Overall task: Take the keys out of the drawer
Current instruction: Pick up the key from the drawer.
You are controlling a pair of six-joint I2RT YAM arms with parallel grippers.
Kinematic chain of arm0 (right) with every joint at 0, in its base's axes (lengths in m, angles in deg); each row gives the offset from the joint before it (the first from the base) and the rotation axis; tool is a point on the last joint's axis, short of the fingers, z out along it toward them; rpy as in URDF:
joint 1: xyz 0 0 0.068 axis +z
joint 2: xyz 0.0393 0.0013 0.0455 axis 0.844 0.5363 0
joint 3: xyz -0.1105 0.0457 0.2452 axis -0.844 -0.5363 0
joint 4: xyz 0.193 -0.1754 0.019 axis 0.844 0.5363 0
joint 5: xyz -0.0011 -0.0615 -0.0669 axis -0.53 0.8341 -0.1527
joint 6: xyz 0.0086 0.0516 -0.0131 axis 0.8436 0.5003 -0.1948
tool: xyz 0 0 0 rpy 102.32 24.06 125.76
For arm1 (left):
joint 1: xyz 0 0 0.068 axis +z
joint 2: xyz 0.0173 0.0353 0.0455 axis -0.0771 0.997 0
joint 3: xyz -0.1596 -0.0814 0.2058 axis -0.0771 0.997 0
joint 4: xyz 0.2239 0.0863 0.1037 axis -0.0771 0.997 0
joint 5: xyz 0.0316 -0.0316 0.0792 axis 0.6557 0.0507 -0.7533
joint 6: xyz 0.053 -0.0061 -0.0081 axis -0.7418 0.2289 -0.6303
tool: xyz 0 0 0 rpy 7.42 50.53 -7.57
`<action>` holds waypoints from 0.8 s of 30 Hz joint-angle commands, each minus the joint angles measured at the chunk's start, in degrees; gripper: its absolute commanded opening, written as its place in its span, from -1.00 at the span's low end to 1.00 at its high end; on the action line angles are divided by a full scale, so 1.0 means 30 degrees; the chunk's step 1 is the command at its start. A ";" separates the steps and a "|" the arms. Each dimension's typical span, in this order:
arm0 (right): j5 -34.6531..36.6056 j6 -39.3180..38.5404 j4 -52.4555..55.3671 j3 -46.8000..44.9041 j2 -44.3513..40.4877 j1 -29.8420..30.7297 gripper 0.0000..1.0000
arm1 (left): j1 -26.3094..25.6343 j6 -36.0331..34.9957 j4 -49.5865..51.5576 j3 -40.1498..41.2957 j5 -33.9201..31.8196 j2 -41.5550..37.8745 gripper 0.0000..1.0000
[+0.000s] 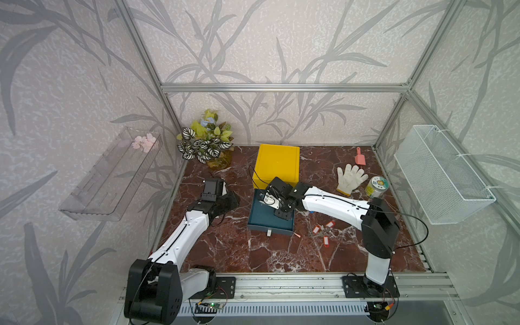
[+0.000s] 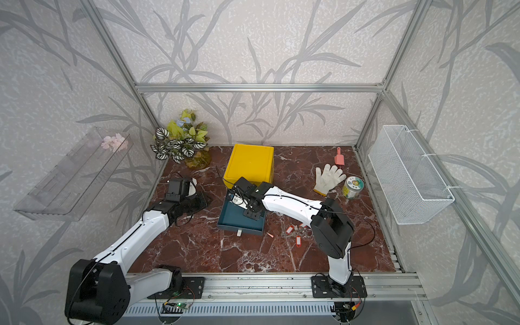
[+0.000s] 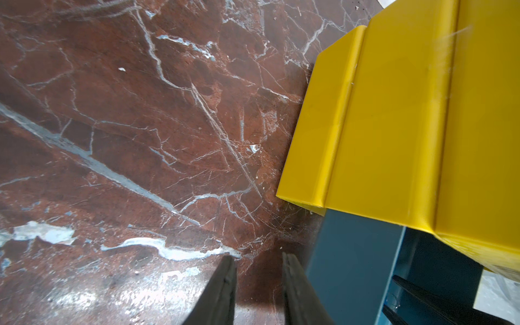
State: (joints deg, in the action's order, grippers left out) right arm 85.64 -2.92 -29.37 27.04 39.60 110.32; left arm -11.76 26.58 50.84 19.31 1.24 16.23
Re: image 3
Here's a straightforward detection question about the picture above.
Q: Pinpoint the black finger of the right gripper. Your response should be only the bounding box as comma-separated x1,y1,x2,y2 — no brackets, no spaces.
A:
383,305,408,325
392,275,512,324

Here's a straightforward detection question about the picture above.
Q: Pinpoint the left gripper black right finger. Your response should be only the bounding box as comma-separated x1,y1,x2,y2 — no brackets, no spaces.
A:
282,253,334,325

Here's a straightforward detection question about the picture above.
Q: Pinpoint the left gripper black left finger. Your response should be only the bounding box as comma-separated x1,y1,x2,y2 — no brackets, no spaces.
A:
183,255,237,325

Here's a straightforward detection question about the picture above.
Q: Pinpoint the blue drawer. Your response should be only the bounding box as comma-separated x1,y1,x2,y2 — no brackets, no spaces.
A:
307,210,483,324

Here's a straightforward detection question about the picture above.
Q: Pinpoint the yellow drawer cabinet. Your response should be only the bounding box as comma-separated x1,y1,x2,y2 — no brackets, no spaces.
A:
276,1,519,281

